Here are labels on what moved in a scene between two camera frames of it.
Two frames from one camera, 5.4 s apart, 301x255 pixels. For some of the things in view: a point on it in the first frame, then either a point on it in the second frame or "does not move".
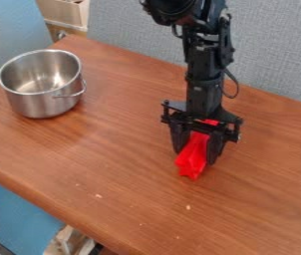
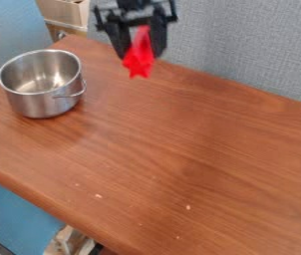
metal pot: [43, 82] does not move
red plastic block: [190, 159] -> [139, 59]
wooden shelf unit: [65, 17] does not move
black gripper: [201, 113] -> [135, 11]
